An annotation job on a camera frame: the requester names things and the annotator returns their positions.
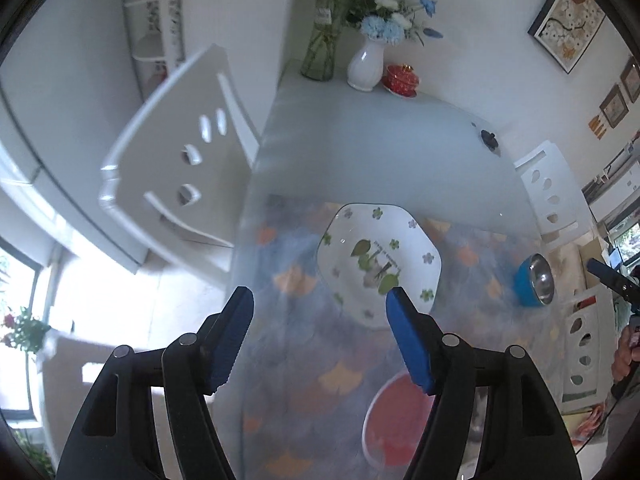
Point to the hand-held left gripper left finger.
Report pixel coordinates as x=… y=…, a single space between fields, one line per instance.
x=230 y=340

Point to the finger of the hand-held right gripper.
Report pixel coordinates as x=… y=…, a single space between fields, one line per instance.
x=607 y=274

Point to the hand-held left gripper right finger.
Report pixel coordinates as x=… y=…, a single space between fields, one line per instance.
x=410 y=340

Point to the pink cartoon bowl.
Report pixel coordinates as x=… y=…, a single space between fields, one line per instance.
x=395 y=410

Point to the blue steel-lined bowl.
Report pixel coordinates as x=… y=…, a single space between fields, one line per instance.
x=522 y=280

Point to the white floral hexagonal plate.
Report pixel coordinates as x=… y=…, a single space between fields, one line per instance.
x=350 y=240

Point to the person's right hand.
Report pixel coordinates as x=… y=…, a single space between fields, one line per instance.
x=625 y=360

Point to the scale pattern tablecloth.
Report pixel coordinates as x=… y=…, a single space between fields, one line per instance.
x=310 y=360

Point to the small framed picture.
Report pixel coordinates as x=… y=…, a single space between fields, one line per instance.
x=614 y=106
x=632 y=80

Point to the red flowering plant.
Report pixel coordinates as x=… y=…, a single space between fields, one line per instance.
x=25 y=330

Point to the red white saucer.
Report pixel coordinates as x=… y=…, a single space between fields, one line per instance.
x=412 y=93

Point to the large framed tree picture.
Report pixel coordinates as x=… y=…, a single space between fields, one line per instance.
x=570 y=15

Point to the red lidded teacup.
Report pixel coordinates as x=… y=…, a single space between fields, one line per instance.
x=400 y=77

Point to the white ceramic vase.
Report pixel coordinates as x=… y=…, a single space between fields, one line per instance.
x=365 y=70

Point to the clear glass vase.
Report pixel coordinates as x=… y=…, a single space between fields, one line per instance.
x=317 y=55

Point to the blue white flower bouquet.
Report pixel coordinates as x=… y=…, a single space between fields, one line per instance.
x=385 y=27

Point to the orange wall decoration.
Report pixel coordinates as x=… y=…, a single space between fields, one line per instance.
x=598 y=127

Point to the white carved wall shelf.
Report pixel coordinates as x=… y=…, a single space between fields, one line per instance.
x=150 y=45

